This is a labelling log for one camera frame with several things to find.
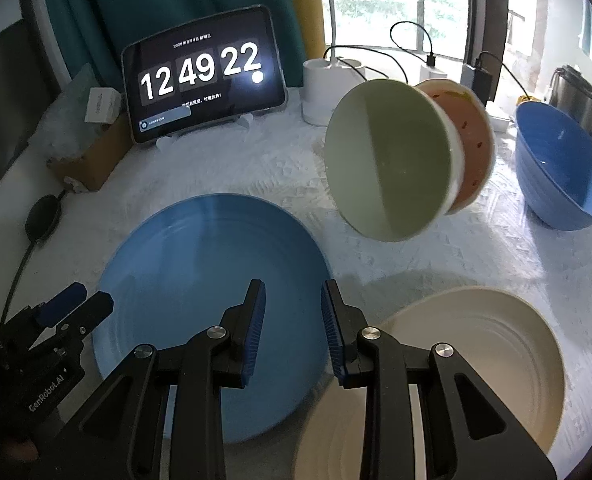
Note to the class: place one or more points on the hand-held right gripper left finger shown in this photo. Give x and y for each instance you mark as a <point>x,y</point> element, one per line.
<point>255,332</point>

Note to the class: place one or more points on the large blue bowl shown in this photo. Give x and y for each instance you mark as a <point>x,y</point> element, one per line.
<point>560,170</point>

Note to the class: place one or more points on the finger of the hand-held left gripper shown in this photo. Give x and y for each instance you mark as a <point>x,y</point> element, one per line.
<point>61,302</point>
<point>91,310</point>

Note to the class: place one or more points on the balcony railing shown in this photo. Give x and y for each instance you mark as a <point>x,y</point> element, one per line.
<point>418,10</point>

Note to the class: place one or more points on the yellow curtain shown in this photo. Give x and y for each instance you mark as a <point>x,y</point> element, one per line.
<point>311,20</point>

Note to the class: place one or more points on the person's left hand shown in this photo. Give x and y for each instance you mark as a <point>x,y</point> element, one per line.
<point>20,449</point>

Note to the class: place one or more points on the blue plate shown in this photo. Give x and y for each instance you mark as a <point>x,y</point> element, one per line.
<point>176,270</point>

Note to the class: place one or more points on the white textured tablecloth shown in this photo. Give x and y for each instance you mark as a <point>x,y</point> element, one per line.
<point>276,175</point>

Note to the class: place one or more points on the small white box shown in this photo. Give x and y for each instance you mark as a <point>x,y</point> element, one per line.
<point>101,105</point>

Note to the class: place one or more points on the white desk lamp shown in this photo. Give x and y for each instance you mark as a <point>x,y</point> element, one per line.
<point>321,90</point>

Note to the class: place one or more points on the cream plate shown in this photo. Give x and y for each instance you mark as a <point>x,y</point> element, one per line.
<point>480,340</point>

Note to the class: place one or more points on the tablet with clock display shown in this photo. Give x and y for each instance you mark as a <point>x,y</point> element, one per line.
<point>201,70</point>

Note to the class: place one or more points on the green bowl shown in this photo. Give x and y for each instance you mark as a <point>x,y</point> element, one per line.
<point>385,160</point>

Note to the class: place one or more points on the dark window frame post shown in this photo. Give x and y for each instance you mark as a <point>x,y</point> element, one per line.
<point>485,10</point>

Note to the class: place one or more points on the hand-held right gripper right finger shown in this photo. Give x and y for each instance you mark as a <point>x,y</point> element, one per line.
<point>332,332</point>

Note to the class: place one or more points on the white tablet stand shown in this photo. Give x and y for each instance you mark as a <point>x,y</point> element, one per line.
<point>246,121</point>

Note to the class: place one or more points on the black power adapter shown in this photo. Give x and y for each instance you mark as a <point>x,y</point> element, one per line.
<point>480,82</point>

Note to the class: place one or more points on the pink seed-print bowl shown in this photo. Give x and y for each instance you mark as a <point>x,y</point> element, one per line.
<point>477,160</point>

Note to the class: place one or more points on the teal curtain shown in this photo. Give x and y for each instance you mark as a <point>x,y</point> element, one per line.
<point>151,0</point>

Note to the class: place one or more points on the white charger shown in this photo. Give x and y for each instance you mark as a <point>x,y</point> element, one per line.
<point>433,74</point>

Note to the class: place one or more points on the cardboard box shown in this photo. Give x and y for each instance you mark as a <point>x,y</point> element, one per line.
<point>96,160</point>

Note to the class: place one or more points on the steel thermos bottle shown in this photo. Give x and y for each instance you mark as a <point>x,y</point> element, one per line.
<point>575,92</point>

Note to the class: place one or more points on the clear plastic bag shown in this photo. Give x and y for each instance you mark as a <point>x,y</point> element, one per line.
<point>61,120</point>

